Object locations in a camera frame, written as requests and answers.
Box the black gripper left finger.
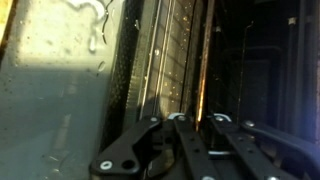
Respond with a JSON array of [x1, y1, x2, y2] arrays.
[[89, 114, 218, 180]]

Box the glass toaster oven door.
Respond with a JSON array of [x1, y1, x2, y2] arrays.
[[0, 0, 148, 180]]

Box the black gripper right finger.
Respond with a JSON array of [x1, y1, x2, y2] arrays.
[[206, 113, 320, 180]]

